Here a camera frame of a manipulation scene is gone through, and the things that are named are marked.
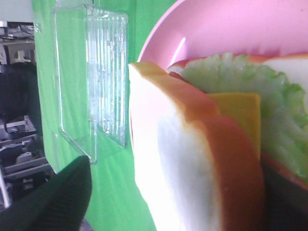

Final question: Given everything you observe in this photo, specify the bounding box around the green tablecloth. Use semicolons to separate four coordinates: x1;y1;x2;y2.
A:
32;0;173;231

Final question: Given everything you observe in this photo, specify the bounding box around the grey background shelving clutter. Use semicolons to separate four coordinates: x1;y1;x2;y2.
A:
0;21;54;210

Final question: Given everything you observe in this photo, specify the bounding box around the bread slice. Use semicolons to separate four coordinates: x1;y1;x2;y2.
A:
129;62;266;231
167;53;308;191

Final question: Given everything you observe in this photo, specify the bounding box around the clear left plastic container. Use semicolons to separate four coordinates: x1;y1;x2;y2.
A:
50;0;128;165

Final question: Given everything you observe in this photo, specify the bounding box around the pink plate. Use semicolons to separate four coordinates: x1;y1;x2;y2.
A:
138;0;308;68

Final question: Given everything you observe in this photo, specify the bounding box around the green lettuce leaf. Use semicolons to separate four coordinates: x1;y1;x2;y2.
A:
180;51;308;180

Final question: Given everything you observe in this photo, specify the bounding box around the yellow cheese slice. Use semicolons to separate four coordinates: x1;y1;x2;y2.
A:
208;92;261;159

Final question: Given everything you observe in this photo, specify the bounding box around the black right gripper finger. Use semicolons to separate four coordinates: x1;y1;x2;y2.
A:
0;156;92;231

